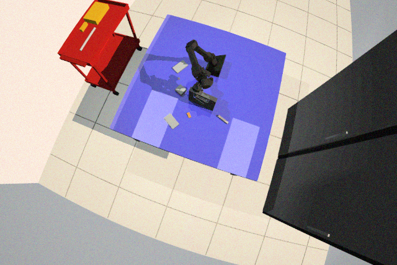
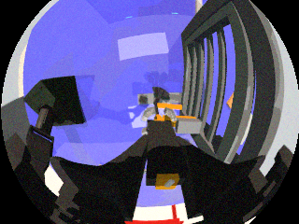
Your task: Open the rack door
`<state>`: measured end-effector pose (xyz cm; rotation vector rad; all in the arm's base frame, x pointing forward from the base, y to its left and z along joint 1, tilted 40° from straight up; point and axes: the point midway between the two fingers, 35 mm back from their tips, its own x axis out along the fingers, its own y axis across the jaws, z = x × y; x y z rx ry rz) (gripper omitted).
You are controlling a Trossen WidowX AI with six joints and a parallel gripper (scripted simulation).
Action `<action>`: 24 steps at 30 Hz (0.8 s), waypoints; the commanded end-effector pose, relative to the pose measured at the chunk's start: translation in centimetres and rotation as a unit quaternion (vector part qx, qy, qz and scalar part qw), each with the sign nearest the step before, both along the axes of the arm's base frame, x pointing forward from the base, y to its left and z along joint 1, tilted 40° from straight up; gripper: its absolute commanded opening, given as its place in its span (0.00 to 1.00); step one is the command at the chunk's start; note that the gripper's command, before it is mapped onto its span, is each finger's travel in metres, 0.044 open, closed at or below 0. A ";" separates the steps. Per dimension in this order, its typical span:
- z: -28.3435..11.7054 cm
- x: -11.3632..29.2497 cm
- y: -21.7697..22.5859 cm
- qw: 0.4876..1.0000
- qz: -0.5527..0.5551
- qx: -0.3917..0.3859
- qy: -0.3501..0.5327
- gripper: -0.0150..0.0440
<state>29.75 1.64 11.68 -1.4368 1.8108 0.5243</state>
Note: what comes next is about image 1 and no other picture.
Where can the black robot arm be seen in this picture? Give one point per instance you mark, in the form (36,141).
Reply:
(197,70)

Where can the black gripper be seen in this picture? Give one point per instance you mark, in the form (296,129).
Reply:
(197,86)

